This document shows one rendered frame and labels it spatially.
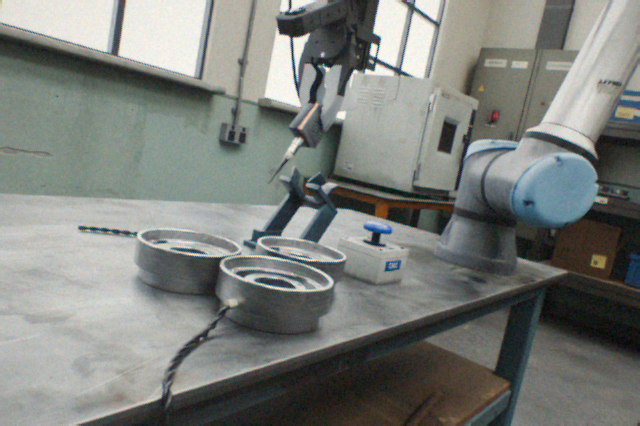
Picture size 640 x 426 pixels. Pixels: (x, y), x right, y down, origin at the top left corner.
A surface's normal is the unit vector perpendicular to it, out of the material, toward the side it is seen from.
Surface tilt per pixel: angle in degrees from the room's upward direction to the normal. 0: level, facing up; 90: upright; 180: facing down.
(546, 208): 97
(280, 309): 90
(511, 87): 90
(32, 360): 0
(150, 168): 90
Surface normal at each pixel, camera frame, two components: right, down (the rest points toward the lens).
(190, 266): 0.25, 0.17
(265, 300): -0.07, 0.11
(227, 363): 0.19, -0.97
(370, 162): -0.63, -0.03
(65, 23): 0.75, 0.23
